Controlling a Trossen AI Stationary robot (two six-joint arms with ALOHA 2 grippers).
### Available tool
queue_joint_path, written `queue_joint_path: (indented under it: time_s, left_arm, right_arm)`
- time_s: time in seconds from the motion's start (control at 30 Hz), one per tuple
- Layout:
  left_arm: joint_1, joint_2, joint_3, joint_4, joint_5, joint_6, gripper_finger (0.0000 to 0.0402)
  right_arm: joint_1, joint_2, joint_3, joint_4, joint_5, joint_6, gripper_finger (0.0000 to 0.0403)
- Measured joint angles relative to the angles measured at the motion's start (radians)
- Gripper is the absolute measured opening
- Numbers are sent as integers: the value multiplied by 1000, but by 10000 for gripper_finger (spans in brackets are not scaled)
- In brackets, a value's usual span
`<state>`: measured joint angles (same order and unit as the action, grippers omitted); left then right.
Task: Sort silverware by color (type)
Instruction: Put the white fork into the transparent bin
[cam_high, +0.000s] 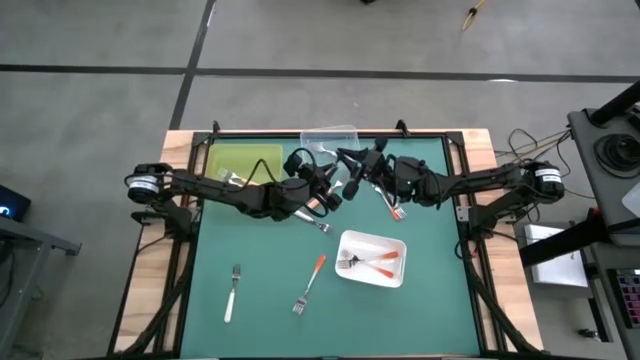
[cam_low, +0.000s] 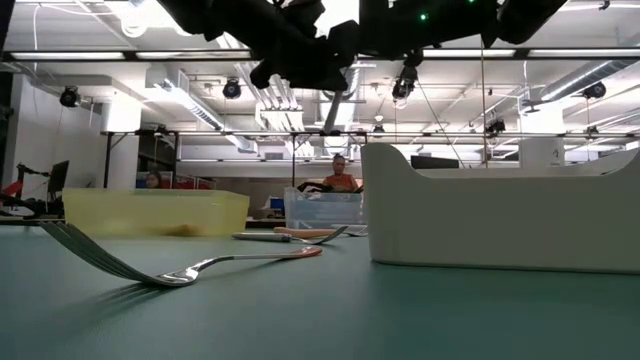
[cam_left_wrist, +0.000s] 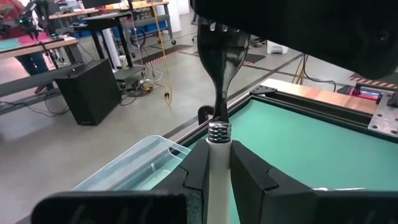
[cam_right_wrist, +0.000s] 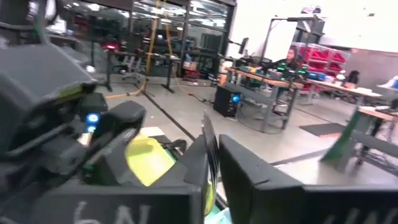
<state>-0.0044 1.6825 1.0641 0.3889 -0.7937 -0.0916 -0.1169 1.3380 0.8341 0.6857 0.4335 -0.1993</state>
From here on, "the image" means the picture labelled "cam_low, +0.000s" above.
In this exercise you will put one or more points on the black flat screen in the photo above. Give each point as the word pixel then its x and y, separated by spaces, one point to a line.
pixel 435 161

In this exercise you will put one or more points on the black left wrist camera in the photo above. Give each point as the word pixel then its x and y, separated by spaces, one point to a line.
pixel 345 42

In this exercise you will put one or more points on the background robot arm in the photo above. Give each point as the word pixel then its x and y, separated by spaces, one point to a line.
pixel 315 187
pixel 15 190

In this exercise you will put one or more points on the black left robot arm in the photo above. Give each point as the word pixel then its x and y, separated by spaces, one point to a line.
pixel 225 15

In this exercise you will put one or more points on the person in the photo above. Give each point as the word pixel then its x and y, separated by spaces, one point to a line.
pixel 154 180
pixel 341 181

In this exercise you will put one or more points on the black computer monitor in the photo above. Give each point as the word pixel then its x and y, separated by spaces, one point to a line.
pixel 59 177

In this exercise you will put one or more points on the silver corrugated ventilation duct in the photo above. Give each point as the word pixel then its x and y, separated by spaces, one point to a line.
pixel 352 82

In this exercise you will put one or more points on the translucent yellow plastic bin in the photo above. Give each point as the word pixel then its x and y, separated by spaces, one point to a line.
pixel 150 210

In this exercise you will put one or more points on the white plastic bin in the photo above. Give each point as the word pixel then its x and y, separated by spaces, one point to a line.
pixel 500 225

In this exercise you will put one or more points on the black ceiling-hung lamp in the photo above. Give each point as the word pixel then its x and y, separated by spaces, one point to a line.
pixel 496 126
pixel 595 90
pixel 70 97
pixel 404 86
pixel 232 90

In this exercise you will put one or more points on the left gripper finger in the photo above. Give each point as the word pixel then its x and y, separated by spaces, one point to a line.
pixel 320 76
pixel 325 88

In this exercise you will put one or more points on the black bar with light strips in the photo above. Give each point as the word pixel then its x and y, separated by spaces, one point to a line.
pixel 75 55

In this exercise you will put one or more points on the white ceiling air duct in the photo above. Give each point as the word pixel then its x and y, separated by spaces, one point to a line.
pixel 200 112

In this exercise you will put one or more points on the black background rig frame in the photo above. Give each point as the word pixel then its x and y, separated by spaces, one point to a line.
pixel 107 160

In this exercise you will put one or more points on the clear plastic bin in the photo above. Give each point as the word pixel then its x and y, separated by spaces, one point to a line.
pixel 320 212

